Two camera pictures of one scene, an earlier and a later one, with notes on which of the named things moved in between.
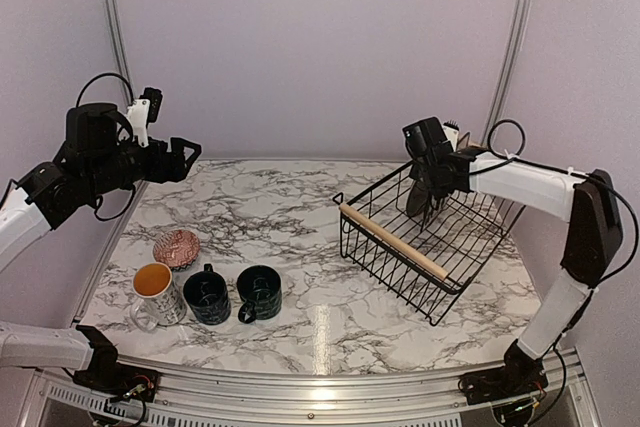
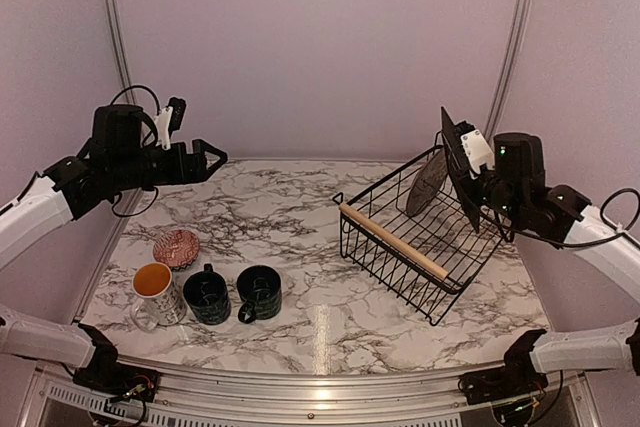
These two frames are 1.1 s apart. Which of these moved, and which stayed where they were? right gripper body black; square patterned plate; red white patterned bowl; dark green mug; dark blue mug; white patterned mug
Moved: right gripper body black; square patterned plate
Stayed: dark green mug; red white patterned bowl; dark blue mug; white patterned mug
